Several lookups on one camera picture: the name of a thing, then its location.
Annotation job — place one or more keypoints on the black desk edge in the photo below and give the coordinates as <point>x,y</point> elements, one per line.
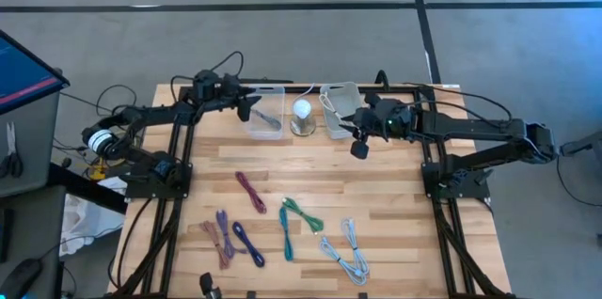
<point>84,188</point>

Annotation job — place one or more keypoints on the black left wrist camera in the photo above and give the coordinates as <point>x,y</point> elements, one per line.
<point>244,113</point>

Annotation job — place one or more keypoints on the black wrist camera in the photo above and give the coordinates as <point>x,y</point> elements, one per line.
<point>359,150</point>
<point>244,113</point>

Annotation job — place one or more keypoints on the small black bracket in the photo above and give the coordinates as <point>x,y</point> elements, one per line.
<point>362,295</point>
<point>251,295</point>

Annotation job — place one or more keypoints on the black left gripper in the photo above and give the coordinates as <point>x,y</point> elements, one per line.
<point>216,88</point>

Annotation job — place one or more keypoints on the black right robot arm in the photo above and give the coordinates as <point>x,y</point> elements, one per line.
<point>470,125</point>

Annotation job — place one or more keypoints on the black flat bar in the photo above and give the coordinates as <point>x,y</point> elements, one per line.
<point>273,81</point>

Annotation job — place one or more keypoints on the black hooked clamp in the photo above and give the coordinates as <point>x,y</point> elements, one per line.
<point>382,78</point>

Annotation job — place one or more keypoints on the clear plastic bin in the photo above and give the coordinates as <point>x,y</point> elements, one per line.
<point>256,97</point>

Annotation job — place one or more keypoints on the white plastic bin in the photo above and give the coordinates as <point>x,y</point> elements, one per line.
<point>345,97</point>

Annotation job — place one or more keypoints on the black computer mouse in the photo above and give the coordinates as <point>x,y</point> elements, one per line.
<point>21,278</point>

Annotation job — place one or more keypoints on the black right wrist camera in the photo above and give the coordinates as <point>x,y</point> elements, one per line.
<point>359,150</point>

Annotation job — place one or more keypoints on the black aluminium table frame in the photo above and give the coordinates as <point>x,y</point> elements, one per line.
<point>292,89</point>

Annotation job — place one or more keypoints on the small black device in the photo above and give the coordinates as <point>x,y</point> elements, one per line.
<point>207,284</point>

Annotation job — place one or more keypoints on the yellow clamp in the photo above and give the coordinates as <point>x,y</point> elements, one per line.
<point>99,172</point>

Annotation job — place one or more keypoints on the white bag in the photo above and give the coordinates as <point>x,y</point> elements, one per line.
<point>80,224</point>

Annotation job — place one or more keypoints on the blue laptop screen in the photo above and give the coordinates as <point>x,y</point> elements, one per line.
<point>23,73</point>

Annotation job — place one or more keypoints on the white bulb brass lamp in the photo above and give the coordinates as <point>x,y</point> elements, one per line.
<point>302,108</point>

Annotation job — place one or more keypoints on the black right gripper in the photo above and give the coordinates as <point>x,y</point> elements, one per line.
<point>392,120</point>

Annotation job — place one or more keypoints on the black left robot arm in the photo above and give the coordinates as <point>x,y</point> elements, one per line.
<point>155,112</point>

